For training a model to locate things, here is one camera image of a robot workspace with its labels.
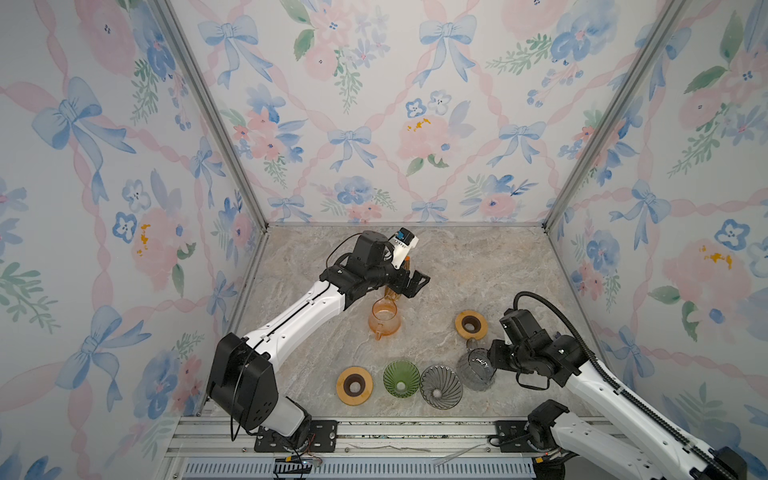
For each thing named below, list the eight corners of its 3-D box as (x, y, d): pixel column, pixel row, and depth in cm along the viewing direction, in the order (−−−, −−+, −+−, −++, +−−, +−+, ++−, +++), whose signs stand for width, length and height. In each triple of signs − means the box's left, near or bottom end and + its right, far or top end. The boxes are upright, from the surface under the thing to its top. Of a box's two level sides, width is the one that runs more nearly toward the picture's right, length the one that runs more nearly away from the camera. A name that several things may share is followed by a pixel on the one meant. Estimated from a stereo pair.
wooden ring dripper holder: (456, 338, 93) (458, 335, 90) (453, 314, 98) (454, 310, 96) (488, 338, 93) (490, 335, 91) (482, 314, 98) (484, 310, 96)
